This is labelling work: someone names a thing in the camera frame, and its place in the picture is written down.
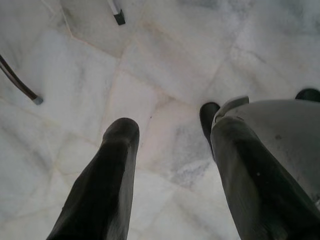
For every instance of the black robot left foot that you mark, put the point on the black robot left foot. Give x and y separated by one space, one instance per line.
208 117

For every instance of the black robot right foot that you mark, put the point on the black robot right foot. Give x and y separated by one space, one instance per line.
308 95

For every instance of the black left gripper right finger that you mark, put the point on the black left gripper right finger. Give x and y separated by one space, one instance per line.
250 187

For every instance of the silver metal clothes rack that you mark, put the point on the silver metal clothes rack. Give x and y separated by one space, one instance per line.
119 17

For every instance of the black robot foot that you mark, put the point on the black robot foot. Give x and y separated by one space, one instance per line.
308 95
208 117

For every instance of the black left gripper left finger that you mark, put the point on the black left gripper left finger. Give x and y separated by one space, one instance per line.
105 187

